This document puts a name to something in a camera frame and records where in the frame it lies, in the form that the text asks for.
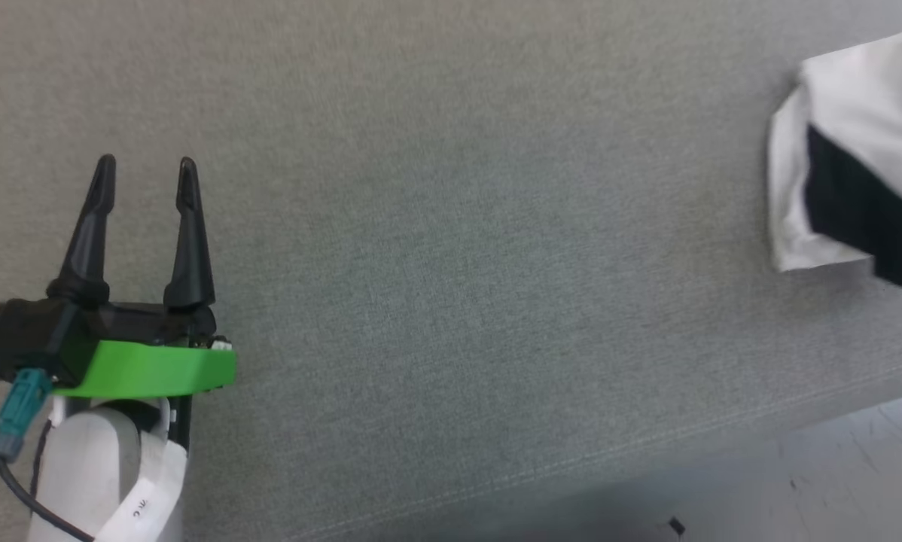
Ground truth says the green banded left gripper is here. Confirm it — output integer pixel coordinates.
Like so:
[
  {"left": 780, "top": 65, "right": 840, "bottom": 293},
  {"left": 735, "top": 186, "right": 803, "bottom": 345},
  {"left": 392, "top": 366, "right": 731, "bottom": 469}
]
[{"left": 47, "top": 154, "right": 238, "bottom": 399}]

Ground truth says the black and white T-shirt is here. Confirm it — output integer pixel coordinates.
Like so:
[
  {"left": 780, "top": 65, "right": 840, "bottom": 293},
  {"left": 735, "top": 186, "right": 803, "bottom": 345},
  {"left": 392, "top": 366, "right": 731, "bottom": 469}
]
[{"left": 767, "top": 26, "right": 902, "bottom": 294}]

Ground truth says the grey fabric sofa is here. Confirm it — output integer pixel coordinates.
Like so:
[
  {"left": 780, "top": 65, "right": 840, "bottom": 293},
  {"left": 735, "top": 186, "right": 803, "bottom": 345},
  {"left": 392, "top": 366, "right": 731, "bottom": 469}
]
[{"left": 0, "top": 0, "right": 902, "bottom": 542}]

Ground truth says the black cable with teal plug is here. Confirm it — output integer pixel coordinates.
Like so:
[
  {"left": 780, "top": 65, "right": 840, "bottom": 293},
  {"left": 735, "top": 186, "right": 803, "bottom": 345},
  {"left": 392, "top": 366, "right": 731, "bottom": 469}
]
[{"left": 0, "top": 367, "right": 96, "bottom": 542}]

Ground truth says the white paper cable label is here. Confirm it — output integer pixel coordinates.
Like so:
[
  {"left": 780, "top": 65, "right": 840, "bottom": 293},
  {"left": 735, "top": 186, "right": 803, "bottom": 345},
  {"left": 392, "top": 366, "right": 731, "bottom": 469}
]
[{"left": 93, "top": 440, "right": 190, "bottom": 542}]

